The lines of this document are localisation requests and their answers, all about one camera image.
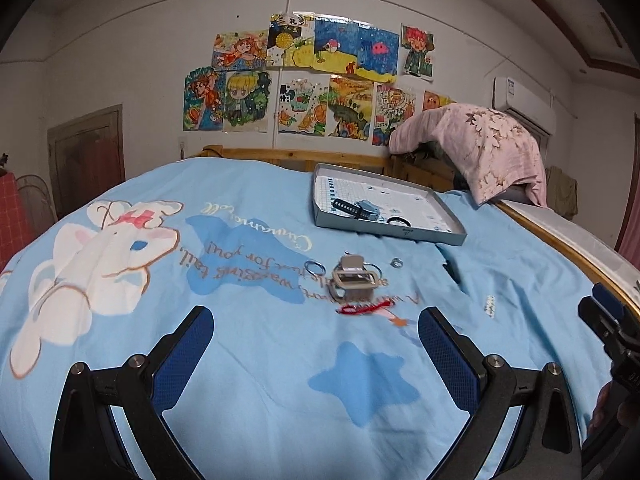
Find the group of colourful wall drawings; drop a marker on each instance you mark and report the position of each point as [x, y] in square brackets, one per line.
[340, 60]

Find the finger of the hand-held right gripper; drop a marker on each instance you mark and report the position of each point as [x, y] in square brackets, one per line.
[597, 320]
[607, 296]

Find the ceiling air vent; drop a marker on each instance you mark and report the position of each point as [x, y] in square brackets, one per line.
[617, 27]

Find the grey shallow cardboard tray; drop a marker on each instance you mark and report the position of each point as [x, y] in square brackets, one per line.
[350, 185]

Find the light blue cartoon printed blanket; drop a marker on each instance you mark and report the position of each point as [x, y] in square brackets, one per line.
[250, 360]

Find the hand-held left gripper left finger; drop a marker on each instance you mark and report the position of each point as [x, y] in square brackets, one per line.
[182, 355]

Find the pink curtain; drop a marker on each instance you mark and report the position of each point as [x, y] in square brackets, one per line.
[631, 230]

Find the olive green hanging clothes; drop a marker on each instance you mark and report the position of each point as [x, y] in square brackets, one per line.
[562, 190]

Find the beige hair claw clip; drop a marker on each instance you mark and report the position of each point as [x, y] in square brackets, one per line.
[352, 261]

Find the wooden bed frame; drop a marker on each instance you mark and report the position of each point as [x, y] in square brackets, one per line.
[300, 156]

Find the brown wooden door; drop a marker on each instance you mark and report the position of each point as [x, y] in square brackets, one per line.
[85, 160]

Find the white wall air conditioner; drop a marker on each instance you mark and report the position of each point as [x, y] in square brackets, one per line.
[525, 105]

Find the pink floral cloth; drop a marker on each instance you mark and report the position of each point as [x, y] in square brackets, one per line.
[475, 135]

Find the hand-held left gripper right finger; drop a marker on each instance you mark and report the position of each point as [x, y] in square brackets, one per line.
[445, 355]

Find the person's right hand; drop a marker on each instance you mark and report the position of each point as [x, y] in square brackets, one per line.
[602, 410]

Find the pale grey mattress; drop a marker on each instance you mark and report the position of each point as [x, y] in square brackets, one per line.
[575, 240]

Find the red checked cloth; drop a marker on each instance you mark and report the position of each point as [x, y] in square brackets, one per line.
[12, 215]

